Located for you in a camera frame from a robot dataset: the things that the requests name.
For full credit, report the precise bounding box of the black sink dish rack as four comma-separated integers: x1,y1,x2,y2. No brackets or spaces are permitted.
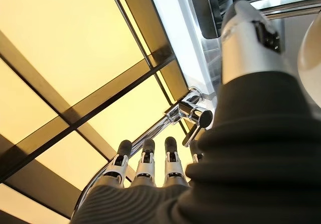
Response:
200,0,241,40

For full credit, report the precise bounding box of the stainless steel sink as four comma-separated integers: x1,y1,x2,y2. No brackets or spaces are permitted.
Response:
200,0,321,94

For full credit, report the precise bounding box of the cream round plate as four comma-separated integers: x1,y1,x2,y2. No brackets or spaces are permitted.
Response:
297,13,321,103

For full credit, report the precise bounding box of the yellow dark framed window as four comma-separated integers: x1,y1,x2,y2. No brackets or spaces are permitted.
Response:
0,0,191,224

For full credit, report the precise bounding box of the chrome kitchen faucet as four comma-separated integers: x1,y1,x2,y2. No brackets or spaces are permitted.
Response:
72,87,214,217

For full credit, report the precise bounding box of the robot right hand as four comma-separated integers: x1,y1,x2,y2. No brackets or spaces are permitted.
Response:
71,0,321,224

